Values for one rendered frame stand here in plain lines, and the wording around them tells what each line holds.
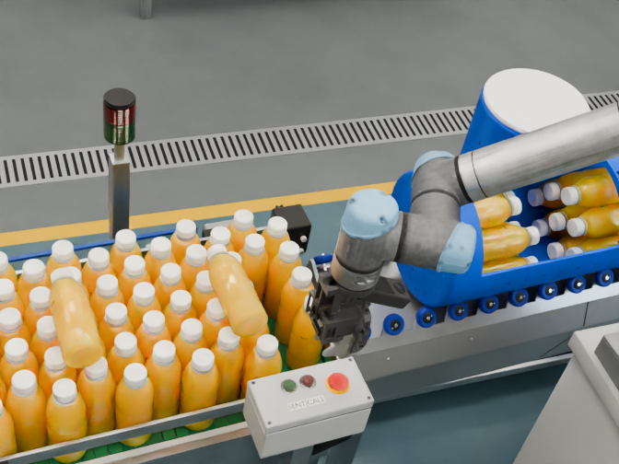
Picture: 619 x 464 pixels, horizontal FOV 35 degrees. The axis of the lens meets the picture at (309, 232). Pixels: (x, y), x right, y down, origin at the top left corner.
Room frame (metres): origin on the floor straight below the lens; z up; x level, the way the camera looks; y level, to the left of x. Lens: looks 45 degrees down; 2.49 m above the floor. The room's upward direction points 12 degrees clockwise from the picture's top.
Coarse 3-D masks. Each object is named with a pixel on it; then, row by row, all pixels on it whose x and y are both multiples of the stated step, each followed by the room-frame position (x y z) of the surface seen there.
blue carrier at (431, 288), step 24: (408, 192) 1.49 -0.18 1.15; (528, 216) 1.67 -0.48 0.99; (480, 240) 1.36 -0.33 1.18; (552, 240) 1.64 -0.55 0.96; (480, 264) 1.33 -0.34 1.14; (528, 264) 1.39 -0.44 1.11; (552, 264) 1.41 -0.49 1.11; (576, 264) 1.44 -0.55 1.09; (600, 264) 1.48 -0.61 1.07; (408, 288) 1.41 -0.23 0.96; (432, 288) 1.34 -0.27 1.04; (456, 288) 1.30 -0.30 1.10; (480, 288) 1.33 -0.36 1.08; (504, 288) 1.37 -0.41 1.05
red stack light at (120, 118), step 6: (108, 108) 1.45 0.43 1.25; (132, 108) 1.46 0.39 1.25; (108, 114) 1.44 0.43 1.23; (114, 114) 1.44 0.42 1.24; (120, 114) 1.44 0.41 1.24; (126, 114) 1.45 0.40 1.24; (132, 114) 1.46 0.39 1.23; (108, 120) 1.44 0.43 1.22; (114, 120) 1.44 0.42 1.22; (120, 120) 1.44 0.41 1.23; (126, 120) 1.45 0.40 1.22; (132, 120) 1.46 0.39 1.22
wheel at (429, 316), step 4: (420, 308) 1.34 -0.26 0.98; (424, 308) 1.34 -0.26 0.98; (428, 308) 1.34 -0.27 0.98; (432, 308) 1.34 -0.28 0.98; (416, 312) 1.33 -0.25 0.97; (420, 312) 1.33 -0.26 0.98; (424, 312) 1.33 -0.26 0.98; (428, 312) 1.33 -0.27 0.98; (432, 312) 1.34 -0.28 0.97; (416, 316) 1.33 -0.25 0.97; (420, 316) 1.32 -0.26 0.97; (424, 316) 1.33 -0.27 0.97; (428, 316) 1.33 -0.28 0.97; (432, 316) 1.33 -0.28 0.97; (436, 316) 1.34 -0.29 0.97; (416, 320) 1.32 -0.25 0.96; (420, 320) 1.32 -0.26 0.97; (424, 320) 1.32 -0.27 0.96; (428, 320) 1.32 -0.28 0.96; (432, 320) 1.33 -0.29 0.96; (420, 324) 1.31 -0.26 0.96; (424, 324) 1.32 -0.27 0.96; (428, 324) 1.32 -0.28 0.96; (432, 324) 1.32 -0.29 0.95
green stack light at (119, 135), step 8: (104, 120) 1.45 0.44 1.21; (104, 128) 1.45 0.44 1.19; (112, 128) 1.44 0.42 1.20; (120, 128) 1.44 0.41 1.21; (128, 128) 1.45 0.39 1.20; (104, 136) 1.45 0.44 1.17; (112, 136) 1.44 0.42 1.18; (120, 136) 1.44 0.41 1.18; (128, 136) 1.45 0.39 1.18; (112, 144) 1.44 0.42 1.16; (120, 144) 1.44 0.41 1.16
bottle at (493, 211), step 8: (480, 200) 1.48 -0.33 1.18; (488, 200) 1.49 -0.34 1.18; (496, 200) 1.49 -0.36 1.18; (504, 200) 1.50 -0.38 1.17; (480, 208) 1.46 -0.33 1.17; (488, 208) 1.47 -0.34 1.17; (496, 208) 1.47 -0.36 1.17; (504, 208) 1.48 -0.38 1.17; (512, 208) 1.50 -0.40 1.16; (480, 216) 1.45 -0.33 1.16; (488, 216) 1.46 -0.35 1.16; (496, 216) 1.46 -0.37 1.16; (504, 216) 1.47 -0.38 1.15; (480, 224) 1.44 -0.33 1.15; (488, 224) 1.45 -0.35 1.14; (496, 224) 1.46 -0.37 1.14
